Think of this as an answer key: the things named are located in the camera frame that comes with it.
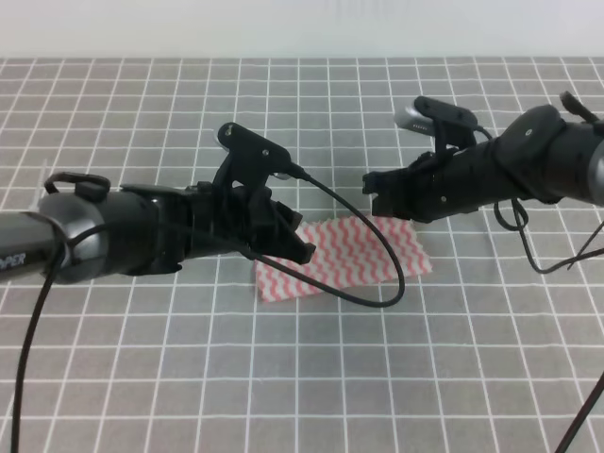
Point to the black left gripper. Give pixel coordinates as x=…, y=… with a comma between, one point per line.
x=220, y=215

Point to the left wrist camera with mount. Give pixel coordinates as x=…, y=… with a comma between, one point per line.
x=250, y=158

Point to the grey grid tablecloth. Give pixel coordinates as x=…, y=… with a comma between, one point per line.
x=481, y=355

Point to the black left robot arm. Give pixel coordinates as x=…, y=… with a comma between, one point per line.
x=93, y=231

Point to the pink white wavy towel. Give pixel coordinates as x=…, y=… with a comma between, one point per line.
x=347, y=254

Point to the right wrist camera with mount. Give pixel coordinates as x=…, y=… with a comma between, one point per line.
x=449, y=125

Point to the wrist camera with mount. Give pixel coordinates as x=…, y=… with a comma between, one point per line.
x=250, y=158
x=449, y=125

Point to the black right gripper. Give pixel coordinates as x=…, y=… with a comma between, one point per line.
x=438, y=189

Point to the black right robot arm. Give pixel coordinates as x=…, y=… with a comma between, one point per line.
x=538, y=156

